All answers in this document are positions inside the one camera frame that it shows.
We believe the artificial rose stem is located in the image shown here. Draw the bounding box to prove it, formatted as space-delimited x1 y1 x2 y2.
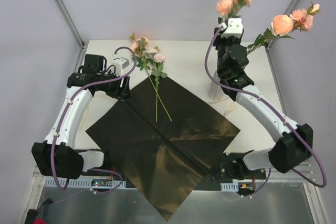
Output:
216 0 253 24
130 34 172 122
247 2 321 54
145 46 171 122

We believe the cream ribbon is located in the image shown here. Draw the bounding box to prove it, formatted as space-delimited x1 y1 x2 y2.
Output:
208 98 238 117

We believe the black wrapping paper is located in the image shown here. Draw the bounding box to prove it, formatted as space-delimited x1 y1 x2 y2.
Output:
87 78 239 220

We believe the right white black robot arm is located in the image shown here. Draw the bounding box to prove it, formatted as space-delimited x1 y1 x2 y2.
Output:
212 34 313 179

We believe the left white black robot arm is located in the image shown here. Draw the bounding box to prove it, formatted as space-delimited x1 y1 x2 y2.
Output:
31 54 132 179

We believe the white ribbed ceramic vase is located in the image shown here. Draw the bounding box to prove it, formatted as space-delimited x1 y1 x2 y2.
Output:
208 81 226 101

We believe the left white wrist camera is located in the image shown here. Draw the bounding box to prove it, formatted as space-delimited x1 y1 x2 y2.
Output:
111 57 130 77

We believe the left aluminium corner post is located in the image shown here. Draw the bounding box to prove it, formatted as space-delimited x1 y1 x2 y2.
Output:
54 0 85 48

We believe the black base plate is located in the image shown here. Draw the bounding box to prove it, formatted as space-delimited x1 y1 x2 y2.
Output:
88 146 260 198

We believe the left white cable duct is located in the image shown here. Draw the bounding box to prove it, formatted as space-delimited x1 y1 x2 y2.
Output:
44 178 126 189

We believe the white cable duct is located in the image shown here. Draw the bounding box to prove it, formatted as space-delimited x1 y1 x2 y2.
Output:
44 178 126 189
220 182 239 192

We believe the right white cable duct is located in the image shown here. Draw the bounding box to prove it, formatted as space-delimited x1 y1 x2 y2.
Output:
220 182 239 192

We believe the aluminium frame rail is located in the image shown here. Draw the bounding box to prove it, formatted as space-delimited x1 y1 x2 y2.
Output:
34 163 317 187

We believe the black and red strap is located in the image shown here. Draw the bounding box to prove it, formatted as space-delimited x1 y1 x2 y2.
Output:
19 198 54 224

